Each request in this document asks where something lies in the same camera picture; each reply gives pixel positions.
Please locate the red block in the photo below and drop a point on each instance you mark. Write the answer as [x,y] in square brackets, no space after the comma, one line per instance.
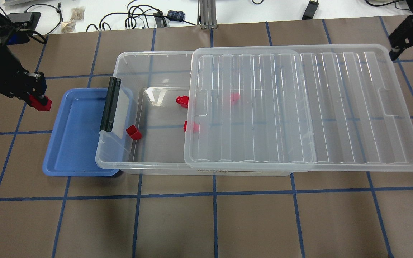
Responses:
[133,132]
[183,101]
[40,104]
[235,97]

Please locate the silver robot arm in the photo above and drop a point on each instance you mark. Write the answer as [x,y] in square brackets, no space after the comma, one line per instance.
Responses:
[9,64]

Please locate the blue plastic tray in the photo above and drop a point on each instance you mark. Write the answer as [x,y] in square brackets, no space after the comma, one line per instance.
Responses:
[77,147]

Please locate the clear plastic storage box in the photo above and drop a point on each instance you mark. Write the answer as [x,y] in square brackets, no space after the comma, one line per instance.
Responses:
[149,143]

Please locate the clear plastic box lid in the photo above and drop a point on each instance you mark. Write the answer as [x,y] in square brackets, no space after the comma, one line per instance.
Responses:
[359,117]

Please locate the black power adapter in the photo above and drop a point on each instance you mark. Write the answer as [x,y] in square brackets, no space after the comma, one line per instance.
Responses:
[310,10]

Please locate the black box latch handle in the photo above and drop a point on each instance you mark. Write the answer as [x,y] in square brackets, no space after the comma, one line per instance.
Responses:
[111,100]

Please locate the aluminium frame post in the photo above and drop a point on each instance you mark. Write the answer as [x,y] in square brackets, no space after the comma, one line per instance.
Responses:
[206,13]

